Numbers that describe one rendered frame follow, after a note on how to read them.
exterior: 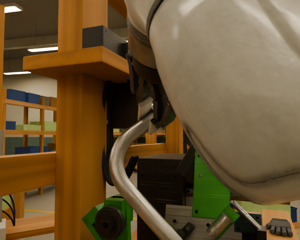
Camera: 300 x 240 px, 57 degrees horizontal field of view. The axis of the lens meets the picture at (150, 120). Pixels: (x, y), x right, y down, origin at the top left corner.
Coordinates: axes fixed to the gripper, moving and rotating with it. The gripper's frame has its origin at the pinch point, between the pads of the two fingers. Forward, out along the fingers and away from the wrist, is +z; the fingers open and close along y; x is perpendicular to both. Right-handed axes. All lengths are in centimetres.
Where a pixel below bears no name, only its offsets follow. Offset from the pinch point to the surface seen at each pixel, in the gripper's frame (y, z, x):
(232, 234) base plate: -37, 77, -23
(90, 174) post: 6.9, 30.9, 14.2
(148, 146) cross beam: 20, 88, -22
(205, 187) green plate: -16.4, 37.5, -12.9
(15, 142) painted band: 640, 1060, 124
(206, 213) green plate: -22.4, 38.7, -8.0
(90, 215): -4.1, 24.2, 20.2
